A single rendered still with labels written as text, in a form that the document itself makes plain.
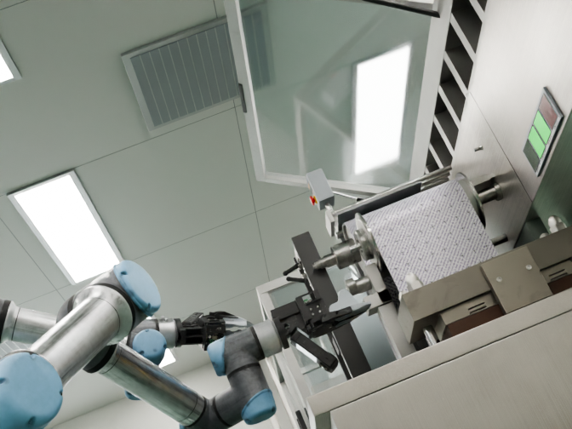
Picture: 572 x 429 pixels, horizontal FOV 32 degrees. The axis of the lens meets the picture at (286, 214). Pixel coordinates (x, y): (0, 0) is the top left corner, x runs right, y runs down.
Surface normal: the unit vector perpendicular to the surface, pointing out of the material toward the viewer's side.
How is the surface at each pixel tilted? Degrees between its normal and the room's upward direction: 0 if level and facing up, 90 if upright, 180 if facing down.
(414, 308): 90
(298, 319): 90
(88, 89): 180
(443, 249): 90
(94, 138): 180
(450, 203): 90
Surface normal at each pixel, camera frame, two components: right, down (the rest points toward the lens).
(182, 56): 0.37, 0.84
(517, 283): -0.05, -0.40
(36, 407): 0.73, -0.48
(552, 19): -0.92, 0.37
